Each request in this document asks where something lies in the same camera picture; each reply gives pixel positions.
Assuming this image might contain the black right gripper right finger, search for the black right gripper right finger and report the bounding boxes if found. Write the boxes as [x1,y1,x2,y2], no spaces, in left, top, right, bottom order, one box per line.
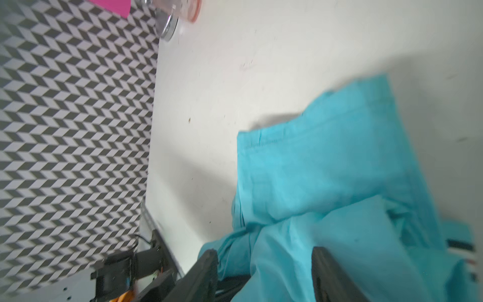
[311,247,369,302]

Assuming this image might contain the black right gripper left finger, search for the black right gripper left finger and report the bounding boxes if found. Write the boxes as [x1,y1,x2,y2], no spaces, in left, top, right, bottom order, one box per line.
[166,249,218,302]

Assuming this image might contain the turquoise long pants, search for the turquoise long pants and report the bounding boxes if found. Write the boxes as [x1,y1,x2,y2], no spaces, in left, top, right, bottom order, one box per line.
[203,75,478,301]

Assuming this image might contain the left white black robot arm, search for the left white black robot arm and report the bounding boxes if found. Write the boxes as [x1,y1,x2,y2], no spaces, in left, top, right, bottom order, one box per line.
[91,230,179,301]

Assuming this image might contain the orange cloth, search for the orange cloth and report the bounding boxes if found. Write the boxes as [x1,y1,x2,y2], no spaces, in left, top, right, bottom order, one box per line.
[109,290,135,302]

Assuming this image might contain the pink ribbed glass tumbler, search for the pink ribbed glass tumbler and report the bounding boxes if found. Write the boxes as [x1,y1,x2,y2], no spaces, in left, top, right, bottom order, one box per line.
[152,0,202,23]

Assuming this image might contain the pink plastic wine glass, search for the pink plastic wine glass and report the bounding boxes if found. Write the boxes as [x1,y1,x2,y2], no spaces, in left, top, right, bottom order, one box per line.
[90,0,132,18]

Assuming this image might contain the aluminium front frame rail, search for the aluminium front frame rail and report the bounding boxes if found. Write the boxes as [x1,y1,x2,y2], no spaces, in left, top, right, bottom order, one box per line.
[140,201,184,279]

